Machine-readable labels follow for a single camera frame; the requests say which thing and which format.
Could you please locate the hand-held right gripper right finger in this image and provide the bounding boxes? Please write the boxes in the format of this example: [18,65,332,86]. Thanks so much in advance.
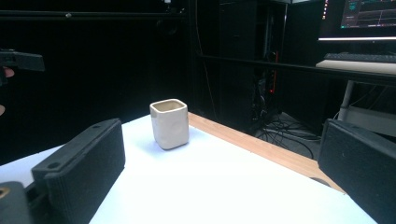
[317,118,396,224]

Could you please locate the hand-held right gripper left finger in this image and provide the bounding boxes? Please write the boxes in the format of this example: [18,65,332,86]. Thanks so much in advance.
[31,118,126,224]

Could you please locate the cream square ceramic cup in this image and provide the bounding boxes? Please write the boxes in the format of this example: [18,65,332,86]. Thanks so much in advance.
[148,98,191,151]

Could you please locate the white desk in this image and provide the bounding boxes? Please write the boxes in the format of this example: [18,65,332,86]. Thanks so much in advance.
[315,59,396,138]

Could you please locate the black keyboard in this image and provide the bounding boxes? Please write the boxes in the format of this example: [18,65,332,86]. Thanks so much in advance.
[323,51,396,64]

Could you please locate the computer monitor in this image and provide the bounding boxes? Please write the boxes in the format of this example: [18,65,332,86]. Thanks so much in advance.
[317,0,396,42]

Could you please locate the black computer tower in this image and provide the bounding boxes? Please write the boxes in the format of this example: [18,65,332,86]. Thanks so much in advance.
[218,0,289,135]

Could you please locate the tangle of black cables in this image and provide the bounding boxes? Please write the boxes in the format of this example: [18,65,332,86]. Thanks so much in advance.
[253,111,322,161]

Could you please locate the black metal frame rail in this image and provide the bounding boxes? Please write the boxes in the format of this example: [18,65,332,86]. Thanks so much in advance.
[0,9,188,21]

